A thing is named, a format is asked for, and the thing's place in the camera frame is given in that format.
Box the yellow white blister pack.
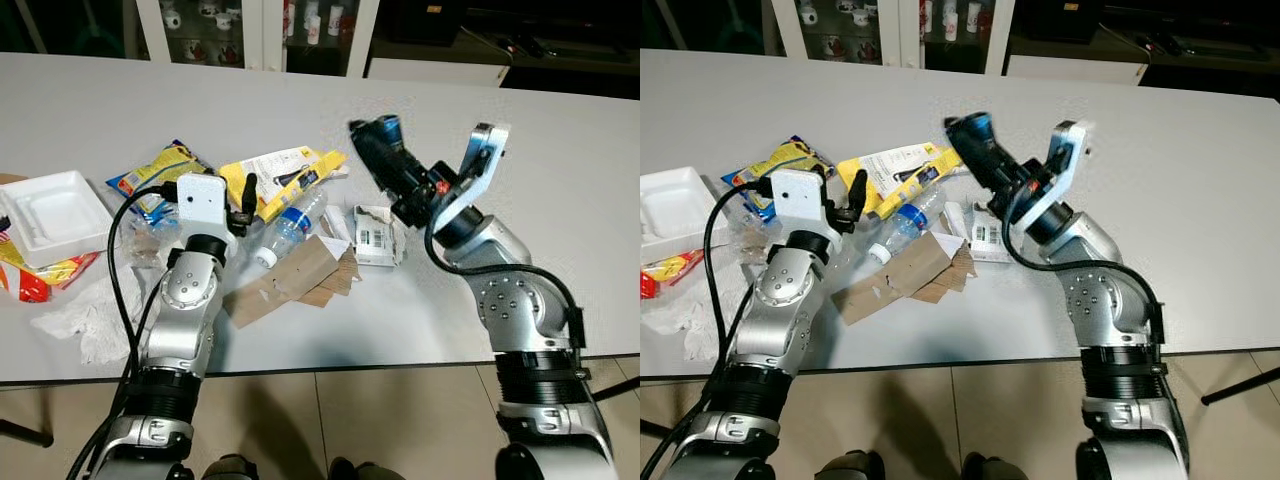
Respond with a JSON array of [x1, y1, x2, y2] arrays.
[[838, 143, 966, 219], [218, 146, 348, 223]]

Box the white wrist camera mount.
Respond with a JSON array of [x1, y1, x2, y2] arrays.
[[770, 168, 829, 236], [430, 123, 509, 236], [1020, 120, 1091, 231], [175, 172, 229, 239]]

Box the brown torn cardboard piece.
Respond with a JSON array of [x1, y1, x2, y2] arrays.
[[222, 232, 359, 329], [833, 230, 973, 326]]

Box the red yellow wrapper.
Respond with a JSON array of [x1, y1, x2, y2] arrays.
[[0, 228, 101, 303], [640, 250, 706, 301]]

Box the clear plastic bottle blue label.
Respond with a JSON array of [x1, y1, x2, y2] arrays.
[[250, 185, 329, 269], [868, 180, 946, 266]]

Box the small white barcode box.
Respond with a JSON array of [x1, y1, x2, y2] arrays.
[[352, 205, 409, 268], [968, 200, 1011, 263]]

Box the white glass display cabinet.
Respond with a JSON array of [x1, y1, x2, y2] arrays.
[[135, 0, 381, 79], [770, 0, 1016, 76]]

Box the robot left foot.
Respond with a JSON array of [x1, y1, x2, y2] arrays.
[[200, 455, 261, 480], [815, 450, 876, 480]]

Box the yellow blue snack bag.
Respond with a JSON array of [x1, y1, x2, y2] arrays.
[[722, 136, 831, 216], [105, 140, 216, 226]]

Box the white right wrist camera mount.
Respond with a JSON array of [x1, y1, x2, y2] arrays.
[[1020, 120, 1091, 231], [430, 123, 509, 236]]

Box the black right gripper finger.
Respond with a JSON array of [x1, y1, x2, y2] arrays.
[[368, 118, 421, 183], [965, 113, 1017, 179], [348, 120, 403, 198], [945, 117, 999, 195]]

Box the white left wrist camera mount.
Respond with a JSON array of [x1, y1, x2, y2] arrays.
[[175, 172, 229, 239], [770, 168, 829, 236]]

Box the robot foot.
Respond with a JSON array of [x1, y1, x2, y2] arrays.
[[815, 450, 876, 480], [960, 452, 1026, 480], [328, 458, 406, 480], [200, 455, 261, 480]]

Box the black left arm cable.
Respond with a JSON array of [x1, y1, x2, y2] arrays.
[[645, 176, 779, 479], [68, 182, 183, 479]]

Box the white foam tray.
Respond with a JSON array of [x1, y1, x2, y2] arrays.
[[640, 166, 723, 266], [0, 170, 114, 269]]

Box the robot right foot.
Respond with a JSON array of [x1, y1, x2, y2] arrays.
[[328, 458, 406, 480], [960, 452, 1026, 480]]

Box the white crumpled tissue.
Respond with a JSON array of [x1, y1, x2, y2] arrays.
[[645, 280, 771, 363], [30, 270, 166, 366]]

